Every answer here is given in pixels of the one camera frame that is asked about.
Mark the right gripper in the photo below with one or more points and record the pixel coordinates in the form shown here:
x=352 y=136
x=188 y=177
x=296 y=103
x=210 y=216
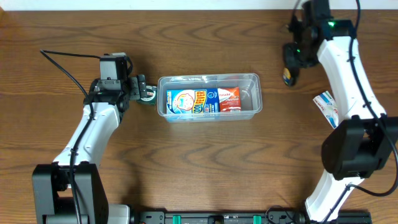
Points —
x=289 y=58

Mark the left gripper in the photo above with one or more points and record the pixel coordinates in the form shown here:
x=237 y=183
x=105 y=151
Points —
x=134 y=88

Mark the green Zam-Buk ointment box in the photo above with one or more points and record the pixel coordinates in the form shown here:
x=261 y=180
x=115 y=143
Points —
x=151 y=97

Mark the dark bottle white cap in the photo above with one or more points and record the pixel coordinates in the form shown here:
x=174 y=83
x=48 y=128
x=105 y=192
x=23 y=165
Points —
x=290 y=75

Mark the white Panadol box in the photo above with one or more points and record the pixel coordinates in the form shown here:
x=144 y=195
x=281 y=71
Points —
x=328 y=107

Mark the blue Cool Fever box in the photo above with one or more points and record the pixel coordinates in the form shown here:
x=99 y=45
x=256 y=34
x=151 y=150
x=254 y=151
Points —
x=193 y=101

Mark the red Panadol box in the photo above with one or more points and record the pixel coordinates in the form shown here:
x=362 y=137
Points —
x=229 y=99

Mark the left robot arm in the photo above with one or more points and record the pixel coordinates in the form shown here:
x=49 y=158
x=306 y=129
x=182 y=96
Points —
x=69 y=190

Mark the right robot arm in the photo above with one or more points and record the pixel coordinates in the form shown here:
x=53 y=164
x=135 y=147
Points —
x=365 y=136

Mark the clear plastic container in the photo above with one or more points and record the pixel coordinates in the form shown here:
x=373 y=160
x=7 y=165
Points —
x=249 y=90

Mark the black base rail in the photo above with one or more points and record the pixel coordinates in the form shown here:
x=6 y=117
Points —
x=217 y=217

